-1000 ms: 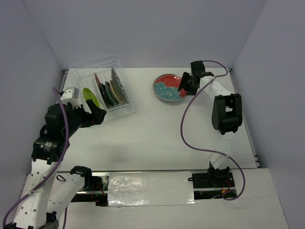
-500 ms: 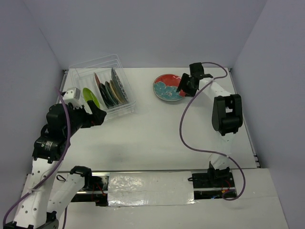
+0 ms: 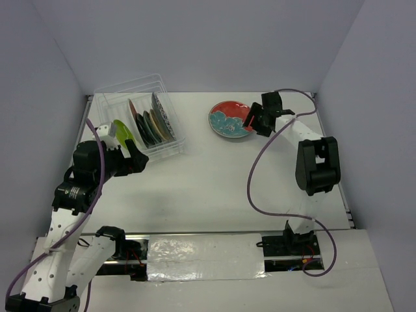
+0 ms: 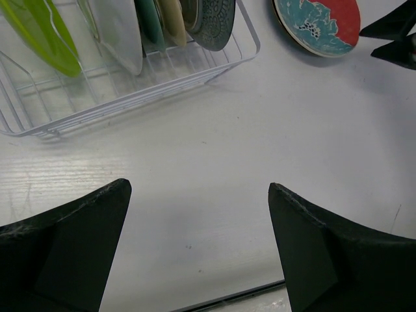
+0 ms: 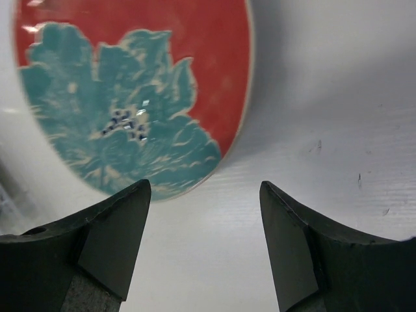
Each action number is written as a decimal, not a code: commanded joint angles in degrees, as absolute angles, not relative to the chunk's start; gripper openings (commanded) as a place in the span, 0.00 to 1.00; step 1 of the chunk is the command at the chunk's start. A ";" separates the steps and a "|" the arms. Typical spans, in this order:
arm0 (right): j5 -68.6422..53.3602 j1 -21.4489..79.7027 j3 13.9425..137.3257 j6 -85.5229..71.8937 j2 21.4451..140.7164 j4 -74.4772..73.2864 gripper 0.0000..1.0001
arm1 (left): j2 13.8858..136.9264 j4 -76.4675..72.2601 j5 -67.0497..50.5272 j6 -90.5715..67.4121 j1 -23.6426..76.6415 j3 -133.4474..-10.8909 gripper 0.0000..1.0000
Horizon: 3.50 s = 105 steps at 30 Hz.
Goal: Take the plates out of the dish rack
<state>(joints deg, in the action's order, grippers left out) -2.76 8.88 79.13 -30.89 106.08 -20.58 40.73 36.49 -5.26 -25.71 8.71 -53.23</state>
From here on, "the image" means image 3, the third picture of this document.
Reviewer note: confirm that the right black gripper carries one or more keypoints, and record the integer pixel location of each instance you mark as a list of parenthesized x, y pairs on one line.
[(255, 110)]

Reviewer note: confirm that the white pink plate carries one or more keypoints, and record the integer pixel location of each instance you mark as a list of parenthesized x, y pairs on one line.
[(138, 126)]

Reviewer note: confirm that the silver foil tape patch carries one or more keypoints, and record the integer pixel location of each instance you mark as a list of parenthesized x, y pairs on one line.
[(204, 257)]

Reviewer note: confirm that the lime green plate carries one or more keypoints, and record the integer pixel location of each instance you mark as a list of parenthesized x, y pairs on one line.
[(123, 133)]

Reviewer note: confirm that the beige plate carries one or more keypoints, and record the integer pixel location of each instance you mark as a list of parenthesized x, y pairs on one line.
[(158, 127)]

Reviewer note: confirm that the red floral plate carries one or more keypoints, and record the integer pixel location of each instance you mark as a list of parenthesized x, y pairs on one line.
[(233, 109)]

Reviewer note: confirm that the white wire dish rack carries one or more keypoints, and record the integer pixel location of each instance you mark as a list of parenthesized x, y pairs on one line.
[(142, 110)]

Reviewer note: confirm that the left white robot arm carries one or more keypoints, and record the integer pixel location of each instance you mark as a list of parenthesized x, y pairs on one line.
[(65, 234)]

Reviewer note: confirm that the blue blossom plate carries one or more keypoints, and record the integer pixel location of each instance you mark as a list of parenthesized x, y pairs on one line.
[(228, 127)]

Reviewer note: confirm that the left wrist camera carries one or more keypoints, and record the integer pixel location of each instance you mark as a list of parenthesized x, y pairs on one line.
[(107, 134)]

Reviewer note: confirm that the dark patterned plate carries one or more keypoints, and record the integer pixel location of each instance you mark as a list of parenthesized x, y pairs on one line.
[(162, 116)]

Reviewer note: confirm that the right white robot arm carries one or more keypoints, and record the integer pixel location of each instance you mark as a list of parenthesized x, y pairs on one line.
[(317, 168)]

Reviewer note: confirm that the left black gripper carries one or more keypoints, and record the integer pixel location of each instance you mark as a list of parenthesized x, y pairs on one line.
[(135, 164)]

